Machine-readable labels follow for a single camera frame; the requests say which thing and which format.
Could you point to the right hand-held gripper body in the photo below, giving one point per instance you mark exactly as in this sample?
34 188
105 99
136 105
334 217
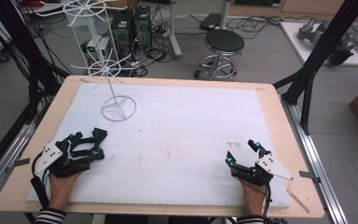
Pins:
272 165

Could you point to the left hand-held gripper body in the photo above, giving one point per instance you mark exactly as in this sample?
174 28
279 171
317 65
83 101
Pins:
48 157

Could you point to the person's left hand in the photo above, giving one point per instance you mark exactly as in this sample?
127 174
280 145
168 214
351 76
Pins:
61 189

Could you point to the person's right hand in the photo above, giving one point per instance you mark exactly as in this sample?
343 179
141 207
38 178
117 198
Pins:
253 199

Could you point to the grey metal clamp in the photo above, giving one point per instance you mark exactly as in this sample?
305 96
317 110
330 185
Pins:
309 176
19 163

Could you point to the thin wooden strip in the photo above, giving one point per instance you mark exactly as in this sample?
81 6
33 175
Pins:
298 201

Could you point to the wooden table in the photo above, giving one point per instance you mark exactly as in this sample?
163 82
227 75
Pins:
279 102

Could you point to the white foam mat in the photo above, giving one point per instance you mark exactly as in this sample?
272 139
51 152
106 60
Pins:
174 133

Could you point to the small white device box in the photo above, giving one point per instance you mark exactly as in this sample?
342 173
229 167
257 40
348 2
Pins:
97 47

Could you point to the black round stool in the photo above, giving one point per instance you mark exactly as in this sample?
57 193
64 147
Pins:
224 41

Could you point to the white floor board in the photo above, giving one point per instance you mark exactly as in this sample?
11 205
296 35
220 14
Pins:
295 37

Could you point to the black computer tower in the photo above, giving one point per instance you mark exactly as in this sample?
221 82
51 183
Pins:
143 26
121 31

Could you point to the flat black box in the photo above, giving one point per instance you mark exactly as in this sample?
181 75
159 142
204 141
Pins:
210 21

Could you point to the grey metal stand leg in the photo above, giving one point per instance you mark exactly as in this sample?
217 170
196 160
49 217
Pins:
174 37

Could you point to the white metal pole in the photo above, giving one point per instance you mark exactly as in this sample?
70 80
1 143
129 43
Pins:
225 12

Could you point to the aluminium rail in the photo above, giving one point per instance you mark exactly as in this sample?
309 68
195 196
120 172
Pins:
318 168
3 168

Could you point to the black metal frame strut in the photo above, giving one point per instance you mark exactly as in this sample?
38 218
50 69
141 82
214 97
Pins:
329 37

